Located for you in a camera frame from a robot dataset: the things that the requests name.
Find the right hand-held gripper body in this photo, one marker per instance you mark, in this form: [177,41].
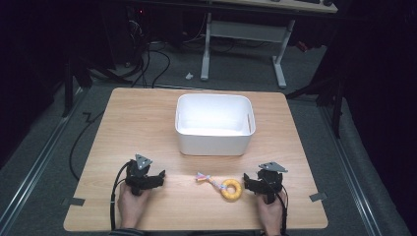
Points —
[270,183]

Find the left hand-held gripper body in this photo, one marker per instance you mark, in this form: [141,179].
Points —
[139,179]

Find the white plastic bin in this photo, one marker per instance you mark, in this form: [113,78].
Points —
[214,128]

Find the person's right hand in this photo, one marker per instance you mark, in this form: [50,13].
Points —
[270,214]

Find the grey tape piece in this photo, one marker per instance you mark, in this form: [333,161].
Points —
[318,196]
[74,201]

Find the white paper scrap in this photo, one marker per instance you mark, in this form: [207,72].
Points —
[189,76]

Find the black metal stand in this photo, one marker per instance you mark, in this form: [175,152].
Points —
[336,105]
[68,88]

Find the dark computer tower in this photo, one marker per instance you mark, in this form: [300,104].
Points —
[137,29]

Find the white-framed desk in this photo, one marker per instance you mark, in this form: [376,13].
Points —
[244,32]

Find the metal floor rail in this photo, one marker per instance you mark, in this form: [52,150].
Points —
[350,170]
[36,164]

